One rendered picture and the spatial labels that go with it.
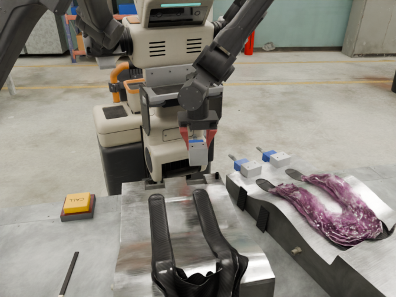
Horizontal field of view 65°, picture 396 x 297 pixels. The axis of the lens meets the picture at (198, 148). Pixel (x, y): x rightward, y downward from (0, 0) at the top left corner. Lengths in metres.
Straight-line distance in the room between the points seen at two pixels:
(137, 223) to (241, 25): 0.49
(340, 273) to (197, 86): 0.46
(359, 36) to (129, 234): 5.96
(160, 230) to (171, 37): 0.60
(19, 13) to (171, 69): 0.59
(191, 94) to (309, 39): 5.92
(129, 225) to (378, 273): 0.49
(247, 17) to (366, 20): 5.67
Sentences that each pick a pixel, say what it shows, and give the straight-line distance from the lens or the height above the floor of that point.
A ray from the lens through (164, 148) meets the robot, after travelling 1.14.
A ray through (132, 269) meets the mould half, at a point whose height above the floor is 0.93.
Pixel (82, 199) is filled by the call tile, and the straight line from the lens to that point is 0.89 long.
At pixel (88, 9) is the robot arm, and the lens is 0.76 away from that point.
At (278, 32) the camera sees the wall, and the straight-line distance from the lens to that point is 6.33.
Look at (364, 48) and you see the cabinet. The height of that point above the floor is 0.18.
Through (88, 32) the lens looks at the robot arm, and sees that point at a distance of 0.90.
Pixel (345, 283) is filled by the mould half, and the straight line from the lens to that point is 0.68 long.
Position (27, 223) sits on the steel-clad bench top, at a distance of 0.93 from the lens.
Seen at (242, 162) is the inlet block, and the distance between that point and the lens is 0.93.
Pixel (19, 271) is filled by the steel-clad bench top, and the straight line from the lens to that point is 0.82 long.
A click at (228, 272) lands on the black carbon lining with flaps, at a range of 0.59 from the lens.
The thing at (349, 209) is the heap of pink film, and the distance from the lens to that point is 0.78.
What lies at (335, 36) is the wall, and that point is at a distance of 6.74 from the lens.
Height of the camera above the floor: 1.37
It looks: 30 degrees down
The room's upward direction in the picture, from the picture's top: straight up
